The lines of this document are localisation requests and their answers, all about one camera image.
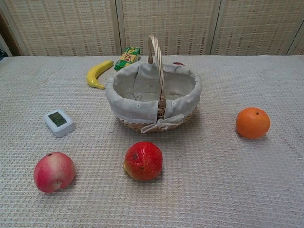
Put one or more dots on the orange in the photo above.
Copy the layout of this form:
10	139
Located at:
252	123

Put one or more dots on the wicker basket with cloth liner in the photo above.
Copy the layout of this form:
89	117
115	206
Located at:
133	104

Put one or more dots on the beige woven tablecloth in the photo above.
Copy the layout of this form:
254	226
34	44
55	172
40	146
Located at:
213	178

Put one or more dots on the glossy red pomegranate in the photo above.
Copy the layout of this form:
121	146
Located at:
143	161

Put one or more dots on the red apple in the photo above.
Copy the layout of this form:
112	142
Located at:
178	63

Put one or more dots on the green snack package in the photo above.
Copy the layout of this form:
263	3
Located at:
127	59

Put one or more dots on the yellow banana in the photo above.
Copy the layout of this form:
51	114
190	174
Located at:
95	73

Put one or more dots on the woven folding screen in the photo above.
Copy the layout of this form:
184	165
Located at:
166	23

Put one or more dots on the white digital thermometer clock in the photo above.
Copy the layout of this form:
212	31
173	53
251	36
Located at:
59	122

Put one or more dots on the pink peach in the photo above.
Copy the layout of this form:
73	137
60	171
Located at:
53	172

